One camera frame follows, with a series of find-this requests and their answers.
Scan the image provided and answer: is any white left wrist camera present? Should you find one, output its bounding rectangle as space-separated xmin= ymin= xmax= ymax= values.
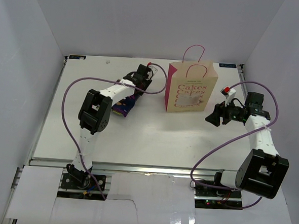
xmin=148 ymin=62 xmax=158 ymax=77

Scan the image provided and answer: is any blue label left corner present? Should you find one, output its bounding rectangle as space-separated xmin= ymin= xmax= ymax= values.
xmin=68 ymin=55 xmax=86 ymax=60

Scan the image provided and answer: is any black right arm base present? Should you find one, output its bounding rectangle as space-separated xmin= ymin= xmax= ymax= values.
xmin=190 ymin=181 xmax=243 ymax=210

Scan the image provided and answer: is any blue label right corner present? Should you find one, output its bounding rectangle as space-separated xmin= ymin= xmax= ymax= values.
xmin=219 ymin=63 xmax=237 ymax=68

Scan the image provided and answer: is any paper bag with pink handles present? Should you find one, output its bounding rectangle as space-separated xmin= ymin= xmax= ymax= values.
xmin=165 ymin=58 xmax=218 ymax=113

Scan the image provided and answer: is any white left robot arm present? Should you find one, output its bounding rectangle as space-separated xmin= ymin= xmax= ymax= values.
xmin=66 ymin=64 xmax=157 ymax=189

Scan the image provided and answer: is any purple snack bag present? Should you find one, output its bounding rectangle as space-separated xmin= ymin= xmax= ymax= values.
xmin=111 ymin=90 xmax=142 ymax=117

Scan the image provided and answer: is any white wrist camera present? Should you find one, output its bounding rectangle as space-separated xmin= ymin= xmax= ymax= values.
xmin=148 ymin=62 xmax=158 ymax=77
xmin=221 ymin=86 xmax=237 ymax=106

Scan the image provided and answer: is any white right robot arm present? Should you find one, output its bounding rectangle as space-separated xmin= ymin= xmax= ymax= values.
xmin=205 ymin=87 xmax=289 ymax=199

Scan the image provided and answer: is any blue label corner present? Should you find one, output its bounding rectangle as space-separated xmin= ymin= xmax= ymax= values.
xmin=68 ymin=55 xmax=86 ymax=60
xmin=219 ymin=63 xmax=237 ymax=68

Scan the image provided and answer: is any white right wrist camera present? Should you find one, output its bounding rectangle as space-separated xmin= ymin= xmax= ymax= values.
xmin=221 ymin=86 xmax=237 ymax=106

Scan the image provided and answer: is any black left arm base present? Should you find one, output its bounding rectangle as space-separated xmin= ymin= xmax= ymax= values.
xmin=57 ymin=173 xmax=103 ymax=201

